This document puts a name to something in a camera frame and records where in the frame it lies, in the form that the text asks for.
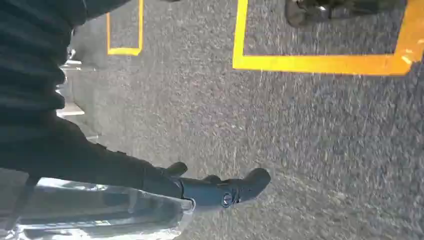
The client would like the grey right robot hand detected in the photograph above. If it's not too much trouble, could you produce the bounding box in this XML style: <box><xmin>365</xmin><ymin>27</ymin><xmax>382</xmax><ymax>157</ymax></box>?
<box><xmin>0</xmin><ymin>111</ymin><xmax>272</xmax><ymax>210</ymax></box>

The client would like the large steel workbench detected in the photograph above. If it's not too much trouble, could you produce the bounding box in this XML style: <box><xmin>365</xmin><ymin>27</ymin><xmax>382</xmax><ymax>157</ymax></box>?
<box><xmin>0</xmin><ymin>168</ymin><xmax>197</xmax><ymax>240</ymax></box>

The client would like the yellow floor tape square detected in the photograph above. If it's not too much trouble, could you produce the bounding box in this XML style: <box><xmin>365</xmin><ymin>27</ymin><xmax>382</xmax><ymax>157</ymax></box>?
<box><xmin>105</xmin><ymin>0</ymin><xmax>145</xmax><ymax>57</ymax></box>
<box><xmin>232</xmin><ymin>0</ymin><xmax>424</xmax><ymax>77</ymax></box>

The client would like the black robot foot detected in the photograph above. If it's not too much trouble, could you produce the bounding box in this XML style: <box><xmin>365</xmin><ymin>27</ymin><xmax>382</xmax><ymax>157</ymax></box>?
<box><xmin>284</xmin><ymin>0</ymin><xmax>408</xmax><ymax>29</ymax></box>

